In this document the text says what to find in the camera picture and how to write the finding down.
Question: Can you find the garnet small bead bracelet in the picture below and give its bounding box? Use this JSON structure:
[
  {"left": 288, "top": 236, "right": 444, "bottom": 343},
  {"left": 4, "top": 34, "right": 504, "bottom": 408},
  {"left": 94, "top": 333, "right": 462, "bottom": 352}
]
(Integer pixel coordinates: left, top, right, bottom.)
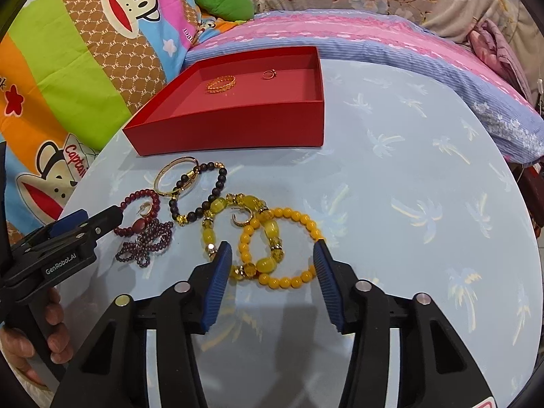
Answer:
[{"left": 114, "top": 218, "right": 174, "bottom": 268}]

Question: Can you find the gold chain bangle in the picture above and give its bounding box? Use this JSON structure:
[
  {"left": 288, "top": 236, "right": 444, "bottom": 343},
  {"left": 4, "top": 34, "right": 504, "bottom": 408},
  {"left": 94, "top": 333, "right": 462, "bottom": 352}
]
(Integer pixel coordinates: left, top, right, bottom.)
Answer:
[{"left": 206, "top": 75, "right": 236, "bottom": 95}]

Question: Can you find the cartoon monkey blanket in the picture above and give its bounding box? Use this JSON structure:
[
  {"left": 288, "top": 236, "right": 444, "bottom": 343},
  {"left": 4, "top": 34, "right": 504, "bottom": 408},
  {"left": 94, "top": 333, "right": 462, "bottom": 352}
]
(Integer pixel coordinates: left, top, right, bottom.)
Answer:
[{"left": 0, "top": 0, "right": 210, "bottom": 239}]

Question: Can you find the grey floral sheet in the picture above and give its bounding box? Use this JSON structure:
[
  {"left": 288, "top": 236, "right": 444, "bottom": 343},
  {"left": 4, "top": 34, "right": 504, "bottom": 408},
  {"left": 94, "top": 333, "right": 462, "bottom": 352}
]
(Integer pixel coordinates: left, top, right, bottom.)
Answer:
[{"left": 204, "top": 0, "right": 528, "bottom": 46}]

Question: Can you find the green pillow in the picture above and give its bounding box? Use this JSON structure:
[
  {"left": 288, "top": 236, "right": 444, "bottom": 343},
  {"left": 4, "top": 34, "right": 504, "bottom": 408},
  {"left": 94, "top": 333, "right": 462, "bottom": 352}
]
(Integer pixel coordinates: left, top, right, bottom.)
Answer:
[{"left": 191, "top": 0, "right": 260, "bottom": 22}]

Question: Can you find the red cardboard box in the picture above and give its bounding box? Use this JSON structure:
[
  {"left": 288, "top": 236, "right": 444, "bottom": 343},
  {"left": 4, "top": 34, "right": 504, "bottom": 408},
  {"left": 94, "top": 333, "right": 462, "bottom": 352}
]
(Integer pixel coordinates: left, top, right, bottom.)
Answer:
[{"left": 122, "top": 46, "right": 326, "bottom": 157}]

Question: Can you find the pink blue floral pillow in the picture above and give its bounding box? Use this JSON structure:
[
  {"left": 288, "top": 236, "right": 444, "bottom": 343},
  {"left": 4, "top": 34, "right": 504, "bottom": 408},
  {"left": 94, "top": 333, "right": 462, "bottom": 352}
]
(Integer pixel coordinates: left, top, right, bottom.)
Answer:
[{"left": 184, "top": 9, "right": 544, "bottom": 167}]

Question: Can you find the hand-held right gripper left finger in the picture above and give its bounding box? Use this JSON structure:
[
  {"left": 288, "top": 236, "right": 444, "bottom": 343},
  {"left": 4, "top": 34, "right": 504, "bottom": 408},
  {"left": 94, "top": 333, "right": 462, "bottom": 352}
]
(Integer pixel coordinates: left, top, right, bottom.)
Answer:
[{"left": 51, "top": 241, "right": 234, "bottom": 408}]

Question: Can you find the yellow crystal bead bracelet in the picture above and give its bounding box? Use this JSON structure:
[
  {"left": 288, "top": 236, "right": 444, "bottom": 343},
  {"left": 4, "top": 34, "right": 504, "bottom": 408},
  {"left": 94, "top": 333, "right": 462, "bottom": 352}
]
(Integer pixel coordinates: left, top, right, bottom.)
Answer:
[{"left": 200, "top": 193, "right": 285, "bottom": 282}]

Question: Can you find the red bead bracelet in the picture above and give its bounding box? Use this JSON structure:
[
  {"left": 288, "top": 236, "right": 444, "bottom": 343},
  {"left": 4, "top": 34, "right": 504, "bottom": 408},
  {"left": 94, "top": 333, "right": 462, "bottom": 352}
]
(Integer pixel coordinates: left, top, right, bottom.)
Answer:
[{"left": 113, "top": 189, "right": 163, "bottom": 237}]

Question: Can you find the purple cloth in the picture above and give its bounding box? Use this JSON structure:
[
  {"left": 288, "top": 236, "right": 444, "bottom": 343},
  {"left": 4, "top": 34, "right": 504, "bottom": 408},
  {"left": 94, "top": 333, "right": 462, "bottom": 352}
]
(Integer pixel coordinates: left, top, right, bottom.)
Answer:
[{"left": 469, "top": 19, "right": 537, "bottom": 108}]

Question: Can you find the yellow round bead bracelet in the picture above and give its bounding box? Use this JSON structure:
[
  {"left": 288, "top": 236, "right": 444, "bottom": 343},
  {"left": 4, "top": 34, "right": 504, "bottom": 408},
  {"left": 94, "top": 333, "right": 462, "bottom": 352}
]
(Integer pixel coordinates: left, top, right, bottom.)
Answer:
[{"left": 238, "top": 207, "right": 325, "bottom": 292}]

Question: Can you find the dark bead bracelet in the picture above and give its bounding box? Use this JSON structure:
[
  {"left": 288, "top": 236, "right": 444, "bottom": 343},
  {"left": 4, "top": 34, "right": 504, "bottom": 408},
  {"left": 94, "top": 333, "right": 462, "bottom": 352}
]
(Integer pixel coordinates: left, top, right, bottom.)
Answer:
[{"left": 168, "top": 161, "right": 228, "bottom": 227}]

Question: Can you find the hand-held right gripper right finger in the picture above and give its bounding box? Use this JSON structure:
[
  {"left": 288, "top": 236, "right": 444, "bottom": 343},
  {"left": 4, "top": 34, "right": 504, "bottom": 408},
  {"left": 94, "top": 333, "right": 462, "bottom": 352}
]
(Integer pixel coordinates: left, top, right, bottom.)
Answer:
[{"left": 312, "top": 239, "right": 494, "bottom": 408}]

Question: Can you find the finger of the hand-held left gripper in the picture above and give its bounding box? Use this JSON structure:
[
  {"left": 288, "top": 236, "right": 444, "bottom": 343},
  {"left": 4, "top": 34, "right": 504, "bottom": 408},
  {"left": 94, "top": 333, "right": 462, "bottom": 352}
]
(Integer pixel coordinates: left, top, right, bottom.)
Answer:
[
  {"left": 84, "top": 205, "right": 125, "bottom": 239},
  {"left": 46, "top": 209, "right": 88, "bottom": 239}
]

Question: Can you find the person's left hand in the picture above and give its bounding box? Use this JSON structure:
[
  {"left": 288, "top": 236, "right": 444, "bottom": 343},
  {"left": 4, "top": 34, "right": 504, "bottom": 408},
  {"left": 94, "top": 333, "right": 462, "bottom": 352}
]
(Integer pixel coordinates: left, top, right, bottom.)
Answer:
[{"left": 0, "top": 287, "right": 75, "bottom": 388}]

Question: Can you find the smooth gold bangle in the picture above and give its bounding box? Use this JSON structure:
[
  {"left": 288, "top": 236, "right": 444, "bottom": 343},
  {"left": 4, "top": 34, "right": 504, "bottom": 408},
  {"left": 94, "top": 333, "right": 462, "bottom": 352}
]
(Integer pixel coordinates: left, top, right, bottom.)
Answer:
[{"left": 153, "top": 156, "right": 201, "bottom": 197}]

